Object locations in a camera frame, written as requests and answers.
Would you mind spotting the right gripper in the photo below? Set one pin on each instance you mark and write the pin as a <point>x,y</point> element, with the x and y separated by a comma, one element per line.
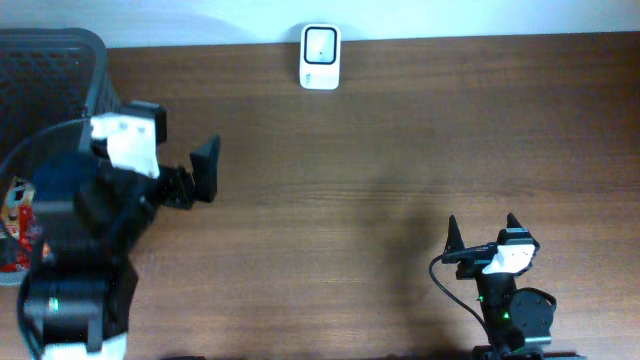
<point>473,254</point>

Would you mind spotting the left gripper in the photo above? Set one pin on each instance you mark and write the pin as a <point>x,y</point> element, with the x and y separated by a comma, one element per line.
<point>181,185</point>

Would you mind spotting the orange snack bag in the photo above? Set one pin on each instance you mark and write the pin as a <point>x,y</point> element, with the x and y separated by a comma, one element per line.
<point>17,215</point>

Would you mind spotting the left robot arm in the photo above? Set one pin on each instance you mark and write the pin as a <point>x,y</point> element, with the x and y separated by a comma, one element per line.
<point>75,300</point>

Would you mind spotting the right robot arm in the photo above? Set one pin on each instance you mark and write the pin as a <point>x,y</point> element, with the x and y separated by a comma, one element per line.
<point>516,321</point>

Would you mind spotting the white barcode scanner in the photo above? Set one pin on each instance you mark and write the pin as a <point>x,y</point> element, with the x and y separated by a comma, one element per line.
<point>320,56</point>

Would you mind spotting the dark grey plastic basket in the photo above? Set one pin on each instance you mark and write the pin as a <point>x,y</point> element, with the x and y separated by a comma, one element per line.
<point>51,80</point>

